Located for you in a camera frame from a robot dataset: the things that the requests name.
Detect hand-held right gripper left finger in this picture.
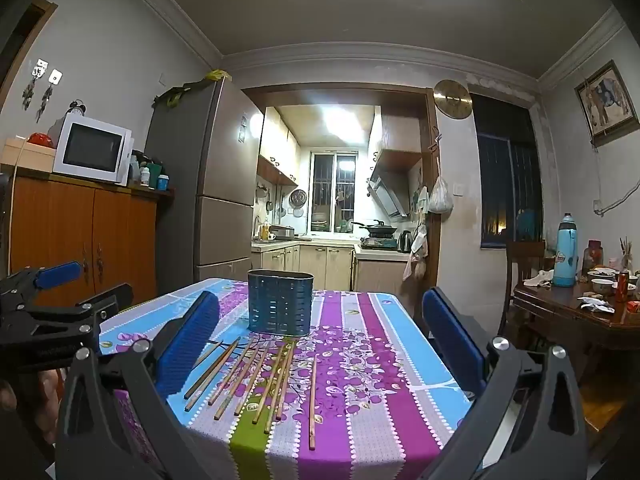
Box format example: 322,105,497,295
54,290,223,480

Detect kitchen wall cabinets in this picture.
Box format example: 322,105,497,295
258,107,302,186

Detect hanging white plastic bag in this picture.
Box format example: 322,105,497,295
428,175,454,213

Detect wooden cabinet above hood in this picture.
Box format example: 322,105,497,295
370,110,423,171

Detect crumpled white paper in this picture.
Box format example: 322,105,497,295
577,296,617,313

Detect dark wooden chair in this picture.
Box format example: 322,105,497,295
505,240,547,331

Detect bunch of wooden chopsticks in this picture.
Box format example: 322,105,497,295
183,337,318,451

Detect cream box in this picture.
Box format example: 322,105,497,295
0,137,57,172

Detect framed elephant picture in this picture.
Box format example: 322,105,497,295
574,60,640,148

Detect black wok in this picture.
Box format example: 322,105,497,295
350,221,398,237

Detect white microwave oven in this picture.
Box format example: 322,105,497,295
52,112,135,186

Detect floral striped tablecloth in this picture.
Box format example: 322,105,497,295
97,277,476,480

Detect person's left hand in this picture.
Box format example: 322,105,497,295
0,367,66,441

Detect grey refrigerator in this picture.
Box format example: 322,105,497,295
144,77,265,283

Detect gold wall clock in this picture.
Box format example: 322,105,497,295
433,80,473,120

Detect orange wooden cabinet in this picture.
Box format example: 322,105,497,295
7,167,173,311

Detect kitchen base cabinets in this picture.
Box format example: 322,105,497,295
251,240,416,296

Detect kitchen window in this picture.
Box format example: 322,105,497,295
310,151,357,233

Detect red lidded jar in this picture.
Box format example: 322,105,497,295
582,240,603,278

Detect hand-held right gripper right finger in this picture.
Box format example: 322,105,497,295
420,287,590,480

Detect wooden kitchen doorway frame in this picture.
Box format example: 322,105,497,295
242,87,441,301

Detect feather wall hanging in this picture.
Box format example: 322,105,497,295
35,69,63,123
22,60,48,111

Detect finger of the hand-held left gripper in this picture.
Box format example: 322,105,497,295
0,283,135,374
0,261,84,311

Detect blue slotted utensil holder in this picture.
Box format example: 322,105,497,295
247,269,315,336

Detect green cloth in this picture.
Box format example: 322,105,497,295
152,82,201,110

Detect white wall cable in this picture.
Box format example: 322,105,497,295
592,147,640,216

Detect kitchen ceiling light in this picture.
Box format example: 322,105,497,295
325,105,376,141

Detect steel range hood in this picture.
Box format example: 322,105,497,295
367,170,412,218

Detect dark barred window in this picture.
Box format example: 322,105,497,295
472,94,545,250

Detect blue thermos flask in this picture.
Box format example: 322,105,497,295
552,213,580,288

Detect dark wooden dining table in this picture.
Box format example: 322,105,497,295
512,272,640,441

